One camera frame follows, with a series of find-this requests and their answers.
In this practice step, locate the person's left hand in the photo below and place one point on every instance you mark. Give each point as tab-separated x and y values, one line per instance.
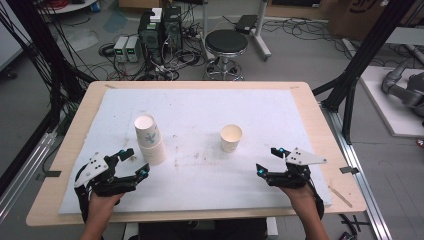
101	208

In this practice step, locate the thin wooden stick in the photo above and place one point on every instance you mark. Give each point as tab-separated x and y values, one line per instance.
340	196

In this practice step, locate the small white box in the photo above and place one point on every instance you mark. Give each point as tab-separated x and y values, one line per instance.
156	15

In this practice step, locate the person's right hand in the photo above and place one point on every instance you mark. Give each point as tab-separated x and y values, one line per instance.
300	200

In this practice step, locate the white paper cup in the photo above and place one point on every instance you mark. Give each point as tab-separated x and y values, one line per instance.
231	141

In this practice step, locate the black metal frame post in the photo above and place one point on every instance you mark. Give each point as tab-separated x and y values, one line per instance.
43	56

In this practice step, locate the aluminium rail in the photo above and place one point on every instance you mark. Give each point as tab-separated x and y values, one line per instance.
23	180
363	173

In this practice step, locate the large brown cardboard box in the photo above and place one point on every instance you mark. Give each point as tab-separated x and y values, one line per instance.
356	16

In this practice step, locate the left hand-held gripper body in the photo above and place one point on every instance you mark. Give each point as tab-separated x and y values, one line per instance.
106	185

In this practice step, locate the black tape piece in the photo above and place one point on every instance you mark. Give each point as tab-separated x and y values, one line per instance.
52	173
349	170

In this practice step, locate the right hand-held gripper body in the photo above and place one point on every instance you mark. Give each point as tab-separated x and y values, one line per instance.
293	176

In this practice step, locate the stack of floral paper cups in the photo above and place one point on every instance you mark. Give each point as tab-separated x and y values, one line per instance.
151	146

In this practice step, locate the white foam sheet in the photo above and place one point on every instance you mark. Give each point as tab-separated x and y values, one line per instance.
200	180

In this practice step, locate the black flat device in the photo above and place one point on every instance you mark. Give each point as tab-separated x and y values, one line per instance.
246	24

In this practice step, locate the round black stool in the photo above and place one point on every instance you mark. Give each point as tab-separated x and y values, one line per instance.
226	41

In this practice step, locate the white floor board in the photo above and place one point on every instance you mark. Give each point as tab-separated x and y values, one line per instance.
393	120

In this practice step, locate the person's dark clothing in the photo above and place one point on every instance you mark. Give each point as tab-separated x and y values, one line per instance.
200	230

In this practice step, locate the black computer tower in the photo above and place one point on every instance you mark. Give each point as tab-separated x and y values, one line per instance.
172	28
150	40

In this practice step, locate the grey bench power supply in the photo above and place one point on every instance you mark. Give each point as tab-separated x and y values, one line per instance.
132	48
120	48

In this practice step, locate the black metal frame strut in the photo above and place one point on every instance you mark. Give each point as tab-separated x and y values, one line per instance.
363	56

